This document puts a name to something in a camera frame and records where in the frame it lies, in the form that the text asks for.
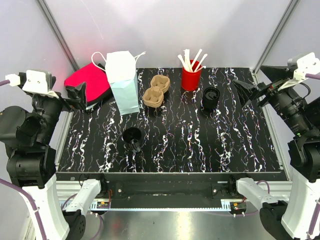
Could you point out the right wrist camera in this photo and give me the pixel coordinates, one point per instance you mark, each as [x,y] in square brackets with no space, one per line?
[307,67]

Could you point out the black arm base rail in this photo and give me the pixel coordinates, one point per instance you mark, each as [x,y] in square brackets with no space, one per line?
[176,191]

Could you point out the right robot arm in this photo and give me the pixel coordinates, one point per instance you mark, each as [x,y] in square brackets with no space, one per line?
[299,217]

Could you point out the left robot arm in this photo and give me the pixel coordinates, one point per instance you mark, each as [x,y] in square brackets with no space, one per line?
[32,169]

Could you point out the red and black cloth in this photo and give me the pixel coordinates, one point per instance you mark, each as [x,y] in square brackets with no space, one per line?
[97,85]

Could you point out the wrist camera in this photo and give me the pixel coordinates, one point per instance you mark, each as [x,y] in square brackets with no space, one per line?
[307,67]
[38,82]

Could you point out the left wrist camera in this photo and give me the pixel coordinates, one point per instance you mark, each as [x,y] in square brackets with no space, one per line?
[38,82]

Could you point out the red straw cup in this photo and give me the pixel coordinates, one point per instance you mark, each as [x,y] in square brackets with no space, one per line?
[190,80]

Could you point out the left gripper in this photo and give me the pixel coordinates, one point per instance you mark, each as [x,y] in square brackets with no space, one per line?
[78,94]

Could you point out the brown pulp cup carrier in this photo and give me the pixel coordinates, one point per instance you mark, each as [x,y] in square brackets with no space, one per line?
[154,95]

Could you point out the stack of black lids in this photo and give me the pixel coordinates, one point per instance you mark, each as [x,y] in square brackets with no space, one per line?
[210,98]

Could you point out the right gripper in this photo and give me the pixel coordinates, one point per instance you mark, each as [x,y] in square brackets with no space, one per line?
[246,92]

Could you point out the black coffee cup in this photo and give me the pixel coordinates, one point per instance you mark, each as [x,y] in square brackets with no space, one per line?
[132,137]

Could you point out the light blue paper bag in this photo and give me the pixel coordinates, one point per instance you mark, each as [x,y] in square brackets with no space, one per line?
[121,72]

